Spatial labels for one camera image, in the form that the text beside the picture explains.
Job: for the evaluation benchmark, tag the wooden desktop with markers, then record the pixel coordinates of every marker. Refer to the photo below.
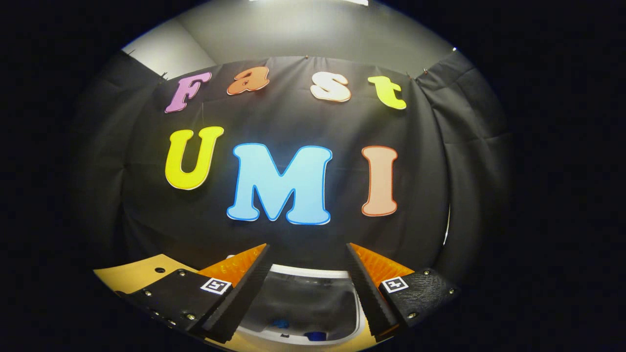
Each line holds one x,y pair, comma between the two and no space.
127,276

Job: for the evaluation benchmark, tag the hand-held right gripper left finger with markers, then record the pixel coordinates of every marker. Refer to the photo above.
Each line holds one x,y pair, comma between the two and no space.
244,293

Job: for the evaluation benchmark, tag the white desktop garbage bin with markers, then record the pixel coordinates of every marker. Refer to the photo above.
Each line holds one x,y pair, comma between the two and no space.
308,298

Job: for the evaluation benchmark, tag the ceiling light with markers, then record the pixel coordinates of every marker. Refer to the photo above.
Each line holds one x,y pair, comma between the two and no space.
308,2

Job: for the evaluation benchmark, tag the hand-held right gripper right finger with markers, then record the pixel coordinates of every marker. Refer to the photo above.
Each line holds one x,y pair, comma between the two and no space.
369,293

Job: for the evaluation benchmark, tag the black backdrop cloth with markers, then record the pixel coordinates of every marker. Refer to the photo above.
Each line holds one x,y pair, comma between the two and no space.
146,220

